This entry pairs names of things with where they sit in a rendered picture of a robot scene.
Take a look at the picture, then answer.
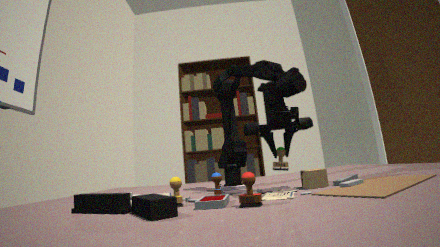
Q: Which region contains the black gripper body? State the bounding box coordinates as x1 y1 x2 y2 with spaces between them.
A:
244 100 314 136

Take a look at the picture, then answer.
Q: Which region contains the cream inspection card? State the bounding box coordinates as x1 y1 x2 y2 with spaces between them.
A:
262 190 297 200

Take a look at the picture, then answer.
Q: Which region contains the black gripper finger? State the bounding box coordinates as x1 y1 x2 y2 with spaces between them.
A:
260 132 277 158
283 129 298 157

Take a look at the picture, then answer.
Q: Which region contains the tan flat board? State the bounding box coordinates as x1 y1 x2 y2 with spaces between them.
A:
311 174 436 199

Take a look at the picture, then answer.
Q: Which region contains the tan cardboard box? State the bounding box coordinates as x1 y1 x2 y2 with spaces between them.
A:
301 168 329 189

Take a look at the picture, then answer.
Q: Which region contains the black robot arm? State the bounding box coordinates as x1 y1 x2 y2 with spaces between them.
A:
213 60 306 186

